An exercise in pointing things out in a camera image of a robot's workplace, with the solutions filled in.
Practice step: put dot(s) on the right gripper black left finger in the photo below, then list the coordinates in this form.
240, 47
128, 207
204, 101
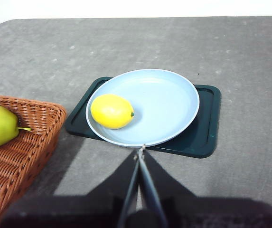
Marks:
90, 209

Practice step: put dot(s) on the blue plate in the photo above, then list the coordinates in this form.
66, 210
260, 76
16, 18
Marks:
154, 107

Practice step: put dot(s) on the brown wicker basket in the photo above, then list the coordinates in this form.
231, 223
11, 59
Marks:
19, 166

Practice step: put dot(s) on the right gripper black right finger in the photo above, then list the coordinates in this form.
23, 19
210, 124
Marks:
197, 211

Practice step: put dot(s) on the yellow lemon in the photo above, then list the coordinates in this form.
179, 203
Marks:
112, 111

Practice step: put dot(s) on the black rectangular tray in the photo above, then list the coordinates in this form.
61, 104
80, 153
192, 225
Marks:
204, 133

